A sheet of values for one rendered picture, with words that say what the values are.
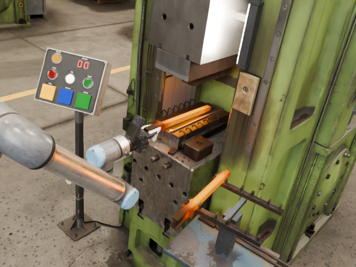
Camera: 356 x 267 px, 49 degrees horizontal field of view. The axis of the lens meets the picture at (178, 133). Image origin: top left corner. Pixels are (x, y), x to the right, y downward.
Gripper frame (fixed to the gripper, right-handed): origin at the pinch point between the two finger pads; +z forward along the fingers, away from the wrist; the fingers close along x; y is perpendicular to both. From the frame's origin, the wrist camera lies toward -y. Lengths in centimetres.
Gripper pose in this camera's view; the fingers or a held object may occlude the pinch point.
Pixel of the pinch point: (157, 126)
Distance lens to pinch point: 178.5
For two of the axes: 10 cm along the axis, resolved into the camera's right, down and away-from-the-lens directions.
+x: 7.4, 4.2, -5.3
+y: -1.2, 8.5, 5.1
